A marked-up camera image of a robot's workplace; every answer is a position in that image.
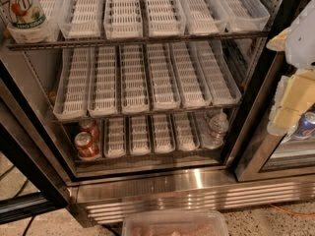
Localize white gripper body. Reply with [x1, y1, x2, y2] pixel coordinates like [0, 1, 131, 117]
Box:
[284, 0, 315, 70]

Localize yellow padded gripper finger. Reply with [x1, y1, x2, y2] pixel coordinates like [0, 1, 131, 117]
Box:
[266, 28, 289, 52]
[267, 70, 315, 137]

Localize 7up zero sugar can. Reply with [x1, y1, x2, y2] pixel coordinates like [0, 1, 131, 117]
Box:
[0, 0, 50, 43]

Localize blue pepsi can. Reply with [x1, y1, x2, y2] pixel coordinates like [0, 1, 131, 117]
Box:
[292, 112, 315, 140]

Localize top shelf tray six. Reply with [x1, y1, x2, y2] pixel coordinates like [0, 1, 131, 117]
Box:
[217, 0, 270, 32]

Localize shelf tray six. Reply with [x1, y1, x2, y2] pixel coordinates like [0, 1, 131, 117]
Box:
[195, 40, 241, 105]
[217, 0, 270, 32]

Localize middle shelf tray six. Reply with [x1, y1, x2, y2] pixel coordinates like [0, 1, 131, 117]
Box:
[195, 40, 241, 105]

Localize top shelf tray five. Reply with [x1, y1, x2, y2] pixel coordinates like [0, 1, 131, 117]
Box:
[180, 0, 228, 35]

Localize shelf tray five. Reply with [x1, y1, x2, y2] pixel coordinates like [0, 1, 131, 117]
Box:
[180, 0, 228, 35]
[169, 42, 212, 108]
[172, 112, 200, 151]

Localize middle shelf tray five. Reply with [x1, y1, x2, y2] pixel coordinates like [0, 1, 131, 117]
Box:
[169, 42, 212, 108]

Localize top shelf tray four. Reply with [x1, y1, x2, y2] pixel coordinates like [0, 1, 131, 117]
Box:
[144, 0, 186, 37]

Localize shelf tray four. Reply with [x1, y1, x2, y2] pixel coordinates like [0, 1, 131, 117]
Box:
[144, 0, 186, 37]
[146, 43, 181, 110]
[152, 114, 175, 153]

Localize bottom shelf tray five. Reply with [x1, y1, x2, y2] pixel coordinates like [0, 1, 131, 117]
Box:
[172, 112, 200, 151]

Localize middle shelf tray four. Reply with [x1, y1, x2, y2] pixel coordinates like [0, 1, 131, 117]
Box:
[146, 43, 181, 110]

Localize bottom shelf tray four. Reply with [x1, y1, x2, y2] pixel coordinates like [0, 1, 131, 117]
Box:
[152, 114, 175, 153]

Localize stainless steel fridge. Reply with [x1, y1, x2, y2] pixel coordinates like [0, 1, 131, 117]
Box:
[1, 0, 314, 227]

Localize middle shelf tray three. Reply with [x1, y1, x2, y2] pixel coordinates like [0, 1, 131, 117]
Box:
[119, 45, 150, 113]

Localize shelf tray three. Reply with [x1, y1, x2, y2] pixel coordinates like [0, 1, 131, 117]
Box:
[119, 45, 150, 113]
[103, 0, 143, 39]
[129, 116, 151, 156]

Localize top shelf tray three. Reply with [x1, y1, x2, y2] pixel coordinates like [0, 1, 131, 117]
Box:
[103, 0, 143, 39]

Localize bottom shelf tray three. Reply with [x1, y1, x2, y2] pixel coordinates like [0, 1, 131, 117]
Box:
[129, 116, 151, 156]

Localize middle shelf tray two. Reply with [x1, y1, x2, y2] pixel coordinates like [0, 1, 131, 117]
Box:
[88, 46, 118, 118]

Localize shelf tray two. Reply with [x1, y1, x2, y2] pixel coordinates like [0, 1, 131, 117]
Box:
[104, 118, 126, 158]
[88, 46, 118, 118]
[58, 0, 104, 39]

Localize bottom shelf tray two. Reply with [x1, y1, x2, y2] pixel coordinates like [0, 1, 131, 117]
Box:
[104, 118, 126, 158]

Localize top shelf tray two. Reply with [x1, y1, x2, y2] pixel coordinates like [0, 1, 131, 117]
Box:
[58, 0, 104, 39]

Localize rear red soda can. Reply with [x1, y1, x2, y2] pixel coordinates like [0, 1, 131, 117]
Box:
[79, 119, 100, 141]

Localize red soda can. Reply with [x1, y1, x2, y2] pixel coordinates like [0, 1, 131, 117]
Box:
[74, 132, 100, 160]
[79, 119, 100, 141]

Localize middle shelf tray one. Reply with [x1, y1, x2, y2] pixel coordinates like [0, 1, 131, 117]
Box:
[53, 48, 91, 121]

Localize shelf tray one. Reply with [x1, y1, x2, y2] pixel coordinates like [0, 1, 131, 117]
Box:
[53, 48, 91, 121]
[39, 0, 64, 42]

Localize front red soda can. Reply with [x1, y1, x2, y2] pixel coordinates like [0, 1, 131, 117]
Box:
[74, 132, 100, 160]

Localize top shelf tray one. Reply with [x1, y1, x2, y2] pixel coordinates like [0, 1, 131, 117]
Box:
[39, 0, 64, 42]

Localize open fridge glass door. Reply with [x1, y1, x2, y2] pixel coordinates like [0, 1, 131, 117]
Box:
[0, 64, 69, 224]

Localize front clear water bottle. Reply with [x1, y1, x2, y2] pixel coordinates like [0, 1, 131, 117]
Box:
[202, 112, 229, 149]

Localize clear plastic container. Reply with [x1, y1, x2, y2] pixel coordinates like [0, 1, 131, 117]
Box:
[122, 210, 229, 236]

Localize top wire shelf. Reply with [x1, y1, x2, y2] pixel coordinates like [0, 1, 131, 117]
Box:
[5, 31, 269, 51]

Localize wire shelf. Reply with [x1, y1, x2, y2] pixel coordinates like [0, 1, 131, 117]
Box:
[5, 31, 269, 51]
[53, 104, 238, 123]

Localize middle wire shelf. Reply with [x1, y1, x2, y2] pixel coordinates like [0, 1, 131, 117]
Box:
[53, 104, 238, 123]

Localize orange cable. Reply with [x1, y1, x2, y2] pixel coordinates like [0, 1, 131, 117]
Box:
[269, 204, 315, 218]

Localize black cable on floor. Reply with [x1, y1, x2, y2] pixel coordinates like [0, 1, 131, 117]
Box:
[0, 164, 37, 236]

